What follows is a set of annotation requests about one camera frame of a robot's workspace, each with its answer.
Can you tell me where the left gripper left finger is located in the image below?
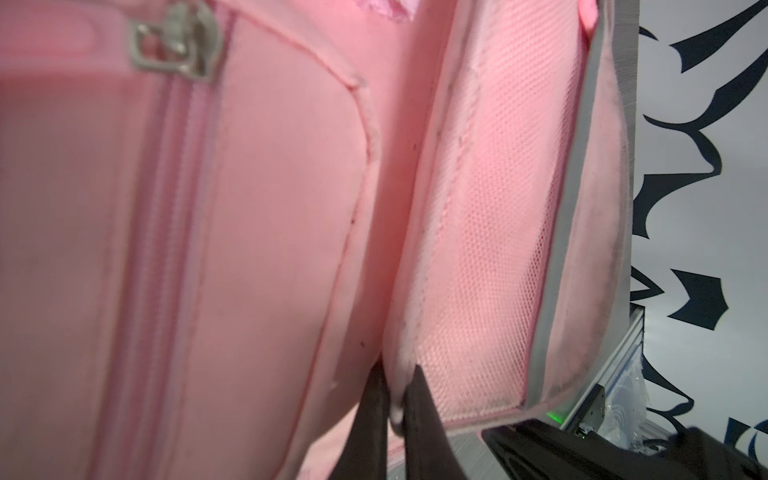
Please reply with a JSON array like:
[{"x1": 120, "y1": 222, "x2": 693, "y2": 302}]
[{"x1": 329, "y1": 360, "x2": 390, "y2": 480}]

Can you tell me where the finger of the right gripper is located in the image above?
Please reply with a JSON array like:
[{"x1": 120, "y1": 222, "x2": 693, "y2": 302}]
[{"x1": 481, "y1": 420, "x2": 767, "y2": 480}]

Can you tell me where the pink student backpack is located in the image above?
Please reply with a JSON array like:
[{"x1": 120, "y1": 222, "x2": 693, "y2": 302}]
[{"x1": 1, "y1": 1, "x2": 629, "y2": 479}]

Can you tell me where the aluminium cage frame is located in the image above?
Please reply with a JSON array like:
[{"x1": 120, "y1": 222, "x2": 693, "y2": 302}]
[{"x1": 559, "y1": 303, "x2": 645, "y2": 433}]

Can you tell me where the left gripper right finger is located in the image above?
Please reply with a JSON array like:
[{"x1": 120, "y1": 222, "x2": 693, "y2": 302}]
[{"x1": 402, "y1": 365, "x2": 467, "y2": 480}]

